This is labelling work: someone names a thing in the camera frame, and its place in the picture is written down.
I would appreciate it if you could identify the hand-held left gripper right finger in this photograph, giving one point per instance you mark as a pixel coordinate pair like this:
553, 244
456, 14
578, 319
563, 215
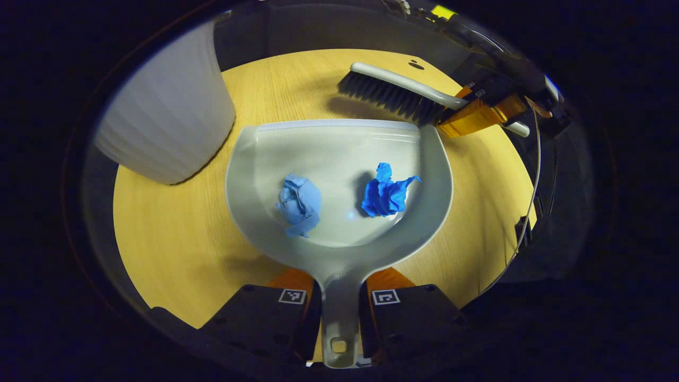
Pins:
419, 318

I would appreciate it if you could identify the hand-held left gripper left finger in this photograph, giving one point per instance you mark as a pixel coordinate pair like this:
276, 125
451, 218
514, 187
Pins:
254, 318

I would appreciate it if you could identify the small white broom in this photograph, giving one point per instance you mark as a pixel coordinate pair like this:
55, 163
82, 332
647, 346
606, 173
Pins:
392, 93

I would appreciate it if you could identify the grey plastic dustpan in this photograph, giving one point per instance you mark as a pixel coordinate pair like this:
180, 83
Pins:
339, 154

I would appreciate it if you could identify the dark blue paper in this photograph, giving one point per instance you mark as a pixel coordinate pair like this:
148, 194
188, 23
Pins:
384, 196

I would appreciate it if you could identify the black desk edge clip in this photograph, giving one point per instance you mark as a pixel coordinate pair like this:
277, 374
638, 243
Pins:
523, 231

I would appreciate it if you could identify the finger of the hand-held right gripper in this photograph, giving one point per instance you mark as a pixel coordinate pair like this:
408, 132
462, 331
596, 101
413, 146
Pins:
472, 119
477, 87

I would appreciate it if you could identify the light blue paper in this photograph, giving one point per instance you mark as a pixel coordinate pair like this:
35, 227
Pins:
302, 204

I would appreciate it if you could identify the white ribbed garbage bin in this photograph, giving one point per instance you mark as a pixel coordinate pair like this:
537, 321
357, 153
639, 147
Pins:
164, 106

